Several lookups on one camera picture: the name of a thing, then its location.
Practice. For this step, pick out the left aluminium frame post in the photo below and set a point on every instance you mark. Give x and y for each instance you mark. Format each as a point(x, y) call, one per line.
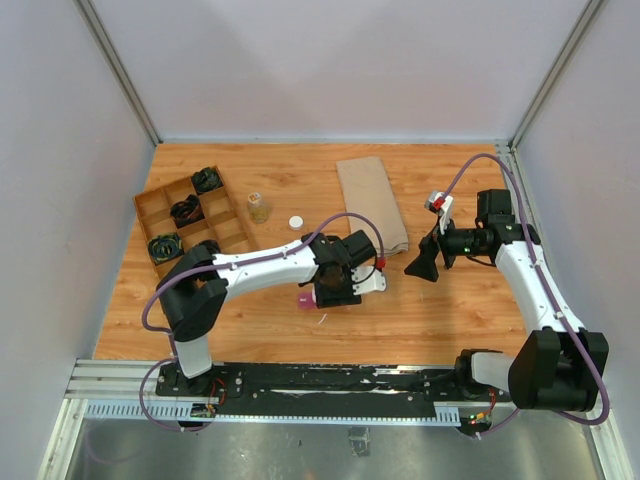
point(99, 33)

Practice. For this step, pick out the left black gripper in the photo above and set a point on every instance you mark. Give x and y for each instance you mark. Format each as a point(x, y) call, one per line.
point(327, 299)

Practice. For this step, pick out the right aluminium frame post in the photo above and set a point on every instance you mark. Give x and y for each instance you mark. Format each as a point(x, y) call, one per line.
point(585, 20)

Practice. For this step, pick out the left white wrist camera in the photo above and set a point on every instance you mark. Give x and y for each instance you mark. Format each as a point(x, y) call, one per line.
point(368, 279)

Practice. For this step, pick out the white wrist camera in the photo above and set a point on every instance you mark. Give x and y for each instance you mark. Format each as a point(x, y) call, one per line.
point(441, 204)
point(368, 279)

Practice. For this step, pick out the grey slotted cable duct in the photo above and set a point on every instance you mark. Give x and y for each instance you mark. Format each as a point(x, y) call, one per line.
point(391, 412)

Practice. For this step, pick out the pink weekly pill organizer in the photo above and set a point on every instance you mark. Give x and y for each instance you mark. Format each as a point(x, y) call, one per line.
point(306, 300)

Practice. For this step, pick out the clear bottle yellow capsules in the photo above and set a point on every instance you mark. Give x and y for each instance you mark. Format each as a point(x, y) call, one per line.
point(258, 207)

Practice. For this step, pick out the wooden compartment tray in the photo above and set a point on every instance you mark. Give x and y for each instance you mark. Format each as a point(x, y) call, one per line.
point(186, 212)

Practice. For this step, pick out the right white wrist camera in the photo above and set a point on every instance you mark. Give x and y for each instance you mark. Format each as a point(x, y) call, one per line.
point(441, 204)

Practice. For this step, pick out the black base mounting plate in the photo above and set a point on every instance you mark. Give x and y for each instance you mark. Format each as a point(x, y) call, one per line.
point(322, 384)

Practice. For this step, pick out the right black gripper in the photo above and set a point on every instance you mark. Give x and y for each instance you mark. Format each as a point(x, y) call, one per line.
point(425, 265)

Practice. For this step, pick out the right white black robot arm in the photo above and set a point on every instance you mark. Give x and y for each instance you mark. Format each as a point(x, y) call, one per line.
point(559, 366)

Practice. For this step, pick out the white bottle cap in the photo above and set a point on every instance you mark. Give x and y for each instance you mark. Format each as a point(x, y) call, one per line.
point(296, 222)

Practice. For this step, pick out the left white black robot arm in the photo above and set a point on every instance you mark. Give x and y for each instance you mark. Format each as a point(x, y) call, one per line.
point(194, 292)

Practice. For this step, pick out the aluminium frame post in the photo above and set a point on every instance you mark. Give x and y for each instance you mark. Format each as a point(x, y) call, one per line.
point(99, 33)
point(585, 20)

